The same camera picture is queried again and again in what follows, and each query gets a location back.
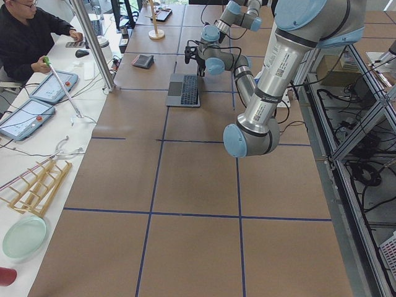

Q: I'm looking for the aluminium frame post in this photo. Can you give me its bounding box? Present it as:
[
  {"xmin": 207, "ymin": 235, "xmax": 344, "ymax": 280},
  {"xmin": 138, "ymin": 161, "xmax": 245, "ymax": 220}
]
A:
[{"xmin": 71, "ymin": 0, "xmax": 116, "ymax": 94}]

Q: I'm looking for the long pink stick tool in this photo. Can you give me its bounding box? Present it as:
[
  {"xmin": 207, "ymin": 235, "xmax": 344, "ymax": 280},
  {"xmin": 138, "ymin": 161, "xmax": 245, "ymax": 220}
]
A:
[{"xmin": 43, "ymin": 56, "xmax": 84, "ymax": 118}]

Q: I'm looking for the upper teach pendant tablet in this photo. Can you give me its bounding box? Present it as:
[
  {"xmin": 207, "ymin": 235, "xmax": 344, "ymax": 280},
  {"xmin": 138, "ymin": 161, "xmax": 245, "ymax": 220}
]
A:
[{"xmin": 30, "ymin": 71, "xmax": 79, "ymax": 104}]

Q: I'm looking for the red cup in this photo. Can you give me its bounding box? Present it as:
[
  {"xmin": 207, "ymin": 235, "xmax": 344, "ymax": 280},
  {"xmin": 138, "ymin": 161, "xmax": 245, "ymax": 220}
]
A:
[{"xmin": 0, "ymin": 267, "xmax": 17, "ymax": 286}]

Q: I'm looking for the grey folded cloth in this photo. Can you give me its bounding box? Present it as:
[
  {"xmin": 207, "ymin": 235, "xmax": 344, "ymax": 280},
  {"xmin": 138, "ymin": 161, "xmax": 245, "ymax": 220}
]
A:
[{"xmin": 132, "ymin": 54, "xmax": 154, "ymax": 69}]

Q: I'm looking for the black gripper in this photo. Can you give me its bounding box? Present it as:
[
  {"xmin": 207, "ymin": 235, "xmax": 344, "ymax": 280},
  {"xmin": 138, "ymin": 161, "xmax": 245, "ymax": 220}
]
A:
[{"xmin": 196, "ymin": 51, "xmax": 206, "ymax": 77}]

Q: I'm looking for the teach pendant tablet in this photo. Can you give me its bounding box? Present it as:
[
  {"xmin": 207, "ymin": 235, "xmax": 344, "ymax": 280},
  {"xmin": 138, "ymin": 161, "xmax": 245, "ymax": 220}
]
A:
[
  {"xmin": 1, "ymin": 98, "xmax": 56, "ymax": 141},
  {"xmin": 30, "ymin": 71, "xmax": 79, "ymax": 104}
]

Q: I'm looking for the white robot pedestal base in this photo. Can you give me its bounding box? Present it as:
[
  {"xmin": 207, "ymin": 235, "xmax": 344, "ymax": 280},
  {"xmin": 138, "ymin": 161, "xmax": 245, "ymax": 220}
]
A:
[{"xmin": 275, "ymin": 84, "xmax": 293, "ymax": 108}]

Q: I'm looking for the wooden dish rack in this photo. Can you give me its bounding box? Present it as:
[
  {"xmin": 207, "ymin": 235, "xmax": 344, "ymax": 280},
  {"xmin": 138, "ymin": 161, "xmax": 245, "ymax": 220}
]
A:
[{"xmin": 1, "ymin": 158, "xmax": 72, "ymax": 218}]

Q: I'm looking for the black computer mouse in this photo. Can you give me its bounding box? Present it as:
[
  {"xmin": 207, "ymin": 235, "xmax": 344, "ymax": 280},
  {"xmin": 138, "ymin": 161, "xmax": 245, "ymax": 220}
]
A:
[{"xmin": 75, "ymin": 49, "xmax": 89, "ymax": 58}]

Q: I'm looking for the wooden mug tree stand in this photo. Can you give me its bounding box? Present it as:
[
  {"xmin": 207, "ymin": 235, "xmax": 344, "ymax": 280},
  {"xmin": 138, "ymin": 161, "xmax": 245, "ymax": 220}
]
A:
[{"xmin": 148, "ymin": 0, "xmax": 165, "ymax": 40}]

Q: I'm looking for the cardboard box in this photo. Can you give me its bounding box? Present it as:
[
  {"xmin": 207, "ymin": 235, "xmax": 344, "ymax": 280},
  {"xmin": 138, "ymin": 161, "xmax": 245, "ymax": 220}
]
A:
[{"xmin": 316, "ymin": 55, "xmax": 359, "ymax": 87}]

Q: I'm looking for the grey laptop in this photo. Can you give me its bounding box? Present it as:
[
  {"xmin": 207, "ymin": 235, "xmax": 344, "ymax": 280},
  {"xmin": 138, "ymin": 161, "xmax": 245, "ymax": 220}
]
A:
[{"xmin": 165, "ymin": 73, "xmax": 200, "ymax": 108}]

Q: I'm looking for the green glass plate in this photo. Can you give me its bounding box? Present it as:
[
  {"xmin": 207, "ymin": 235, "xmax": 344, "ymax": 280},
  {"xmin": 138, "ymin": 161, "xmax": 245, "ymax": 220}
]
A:
[{"xmin": 2, "ymin": 216, "xmax": 47, "ymax": 260}]

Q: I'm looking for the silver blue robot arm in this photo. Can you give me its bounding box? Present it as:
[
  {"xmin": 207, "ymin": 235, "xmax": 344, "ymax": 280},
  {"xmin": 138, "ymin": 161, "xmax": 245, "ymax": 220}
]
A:
[
  {"xmin": 214, "ymin": 0, "xmax": 278, "ymax": 43},
  {"xmin": 194, "ymin": 0, "xmax": 366, "ymax": 158}
]

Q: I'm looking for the lower teach pendant tablet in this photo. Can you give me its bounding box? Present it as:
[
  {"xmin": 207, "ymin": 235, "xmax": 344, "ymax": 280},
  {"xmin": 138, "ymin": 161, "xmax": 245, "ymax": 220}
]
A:
[{"xmin": 1, "ymin": 98, "xmax": 56, "ymax": 141}]

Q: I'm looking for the white plastic basket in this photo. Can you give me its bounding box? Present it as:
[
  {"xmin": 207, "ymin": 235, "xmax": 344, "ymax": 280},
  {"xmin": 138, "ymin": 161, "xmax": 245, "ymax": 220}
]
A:
[{"xmin": 379, "ymin": 231, "xmax": 396, "ymax": 279}]

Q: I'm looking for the person in black shirt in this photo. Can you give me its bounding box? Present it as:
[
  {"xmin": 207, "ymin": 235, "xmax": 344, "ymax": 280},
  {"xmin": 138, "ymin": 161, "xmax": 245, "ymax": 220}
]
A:
[{"xmin": 1, "ymin": 1, "xmax": 83, "ymax": 82}]

